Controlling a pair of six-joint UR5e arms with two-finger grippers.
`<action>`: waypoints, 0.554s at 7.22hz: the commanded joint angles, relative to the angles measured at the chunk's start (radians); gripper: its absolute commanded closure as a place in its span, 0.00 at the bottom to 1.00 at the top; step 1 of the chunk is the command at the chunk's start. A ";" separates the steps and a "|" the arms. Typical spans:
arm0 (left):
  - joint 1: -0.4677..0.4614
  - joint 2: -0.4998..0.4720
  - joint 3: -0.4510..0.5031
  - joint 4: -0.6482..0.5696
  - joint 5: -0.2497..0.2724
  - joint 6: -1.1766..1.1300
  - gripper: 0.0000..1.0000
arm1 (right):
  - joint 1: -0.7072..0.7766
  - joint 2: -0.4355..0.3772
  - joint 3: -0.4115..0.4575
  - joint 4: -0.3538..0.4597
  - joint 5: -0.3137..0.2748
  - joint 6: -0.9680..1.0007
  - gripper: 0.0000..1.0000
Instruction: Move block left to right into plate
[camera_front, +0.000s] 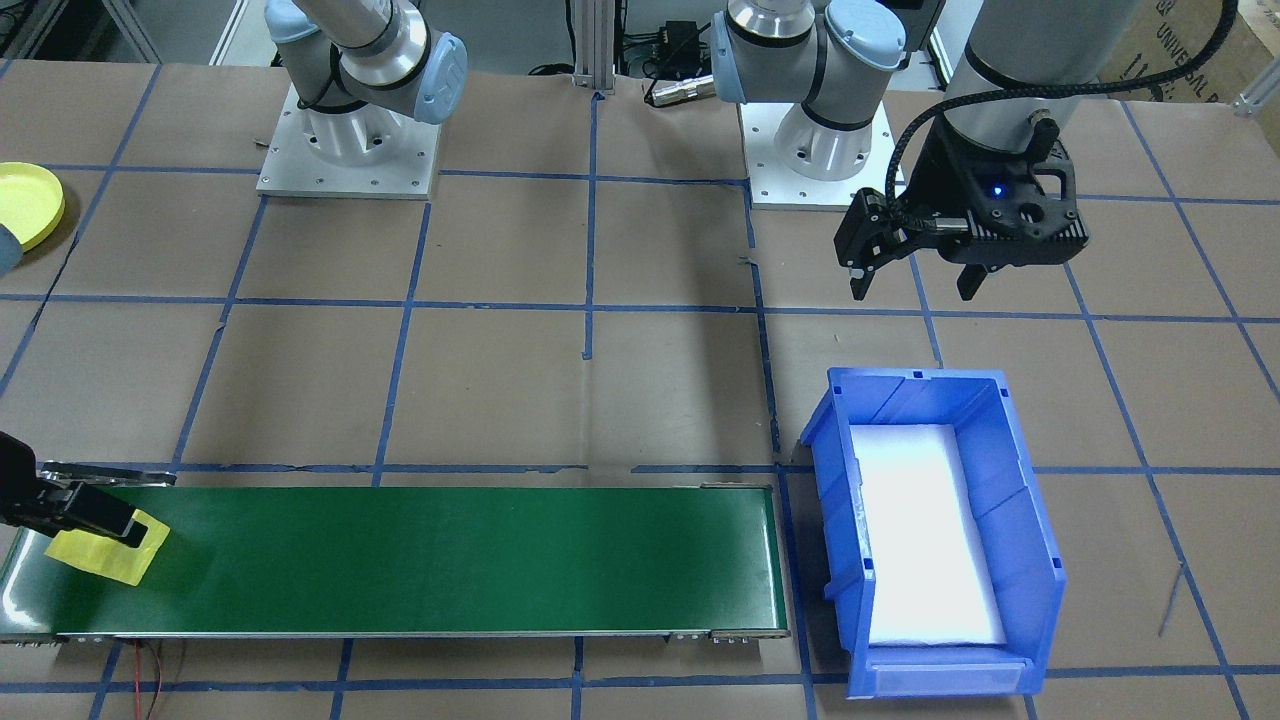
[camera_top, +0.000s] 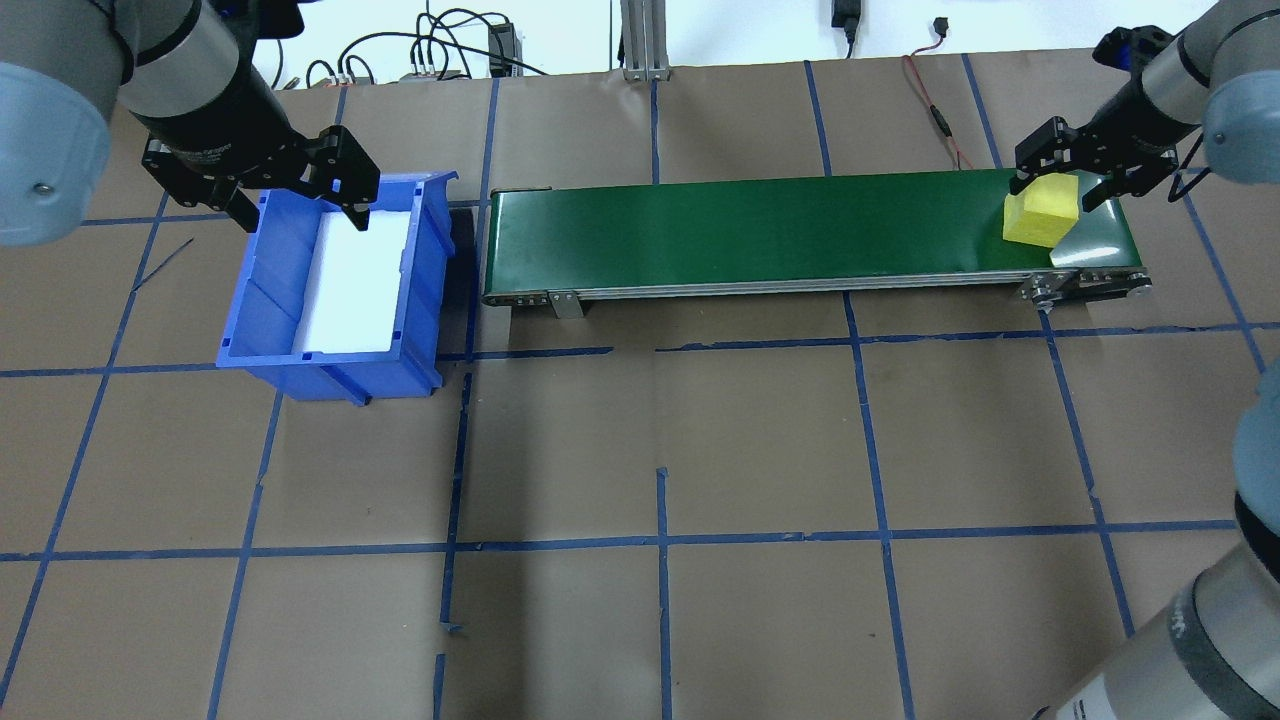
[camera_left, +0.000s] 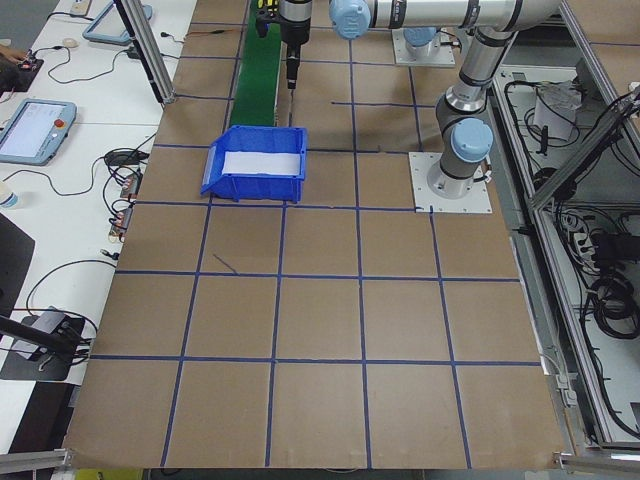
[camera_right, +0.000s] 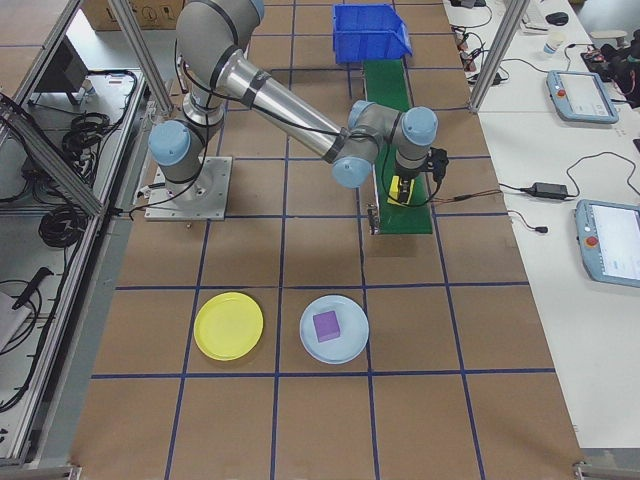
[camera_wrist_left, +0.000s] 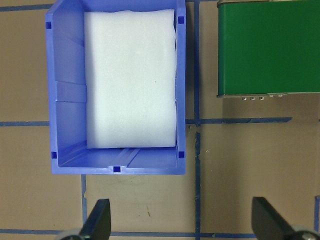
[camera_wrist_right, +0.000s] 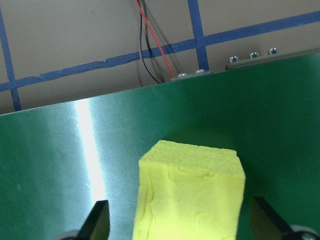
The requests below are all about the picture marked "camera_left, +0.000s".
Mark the bare person hand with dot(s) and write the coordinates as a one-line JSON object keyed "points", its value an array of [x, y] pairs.
{"points": [[12, 54]]}

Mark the green conveyor belt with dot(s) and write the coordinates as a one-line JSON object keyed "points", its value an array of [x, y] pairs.
{"points": [[255, 75]]}

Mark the blue plastic storage bin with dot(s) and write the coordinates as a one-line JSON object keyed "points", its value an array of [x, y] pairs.
{"points": [[250, 190]]}

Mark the black power adapter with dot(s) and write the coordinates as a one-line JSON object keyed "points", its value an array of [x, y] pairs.
{"points": [[134, 53], [122, 158]]}

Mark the light blue teach pendant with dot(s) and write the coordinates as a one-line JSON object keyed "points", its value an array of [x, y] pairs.
{"points": [[102, 27], [30, 130]]}

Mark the circuit board connector strip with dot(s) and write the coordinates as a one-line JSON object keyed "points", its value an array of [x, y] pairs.
{"points": [[121, 220]]}

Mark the beige tape roll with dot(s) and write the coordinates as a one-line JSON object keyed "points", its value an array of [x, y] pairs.
{"points": [[65, 43]]}

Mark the black mat with circuit board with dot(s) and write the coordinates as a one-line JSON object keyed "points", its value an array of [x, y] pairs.
{"points": [[30, 75]]}

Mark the white paper bag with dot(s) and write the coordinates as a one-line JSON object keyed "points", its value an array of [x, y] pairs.
{"points": [[555, 115]]}

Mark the white paper cup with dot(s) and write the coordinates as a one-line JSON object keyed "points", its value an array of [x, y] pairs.
{"points": [[9, 199]]}

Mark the white power strip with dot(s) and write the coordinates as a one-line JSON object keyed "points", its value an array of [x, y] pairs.
{"points": [[580, 242]]}

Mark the black flat panel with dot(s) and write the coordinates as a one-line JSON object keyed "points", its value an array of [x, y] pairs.
{"points": [[12, 260]]}

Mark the black power brick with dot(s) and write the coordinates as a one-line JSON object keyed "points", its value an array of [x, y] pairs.
{"points": [[615, 247]]}

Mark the aluminium profile bar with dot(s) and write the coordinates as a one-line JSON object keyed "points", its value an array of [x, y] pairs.
{"points": [[35, 459], [590, 462]]}

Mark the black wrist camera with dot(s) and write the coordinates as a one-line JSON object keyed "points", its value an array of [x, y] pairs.
{"points": [[262, 22]]}

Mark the white square base plate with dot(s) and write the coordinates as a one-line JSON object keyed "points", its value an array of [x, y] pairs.
{"points": [[430, 61], [470, 200]]}

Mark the aluminium profile post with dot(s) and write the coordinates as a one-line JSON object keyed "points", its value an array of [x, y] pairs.
{"points": [[149, 60]]}

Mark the V-shaped metal bar frame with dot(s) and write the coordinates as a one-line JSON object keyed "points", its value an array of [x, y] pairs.
{"points": [[575, 162]]}

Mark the black camera stand pole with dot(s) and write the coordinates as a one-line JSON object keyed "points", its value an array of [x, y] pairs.
{"points": [[25, 330]]}

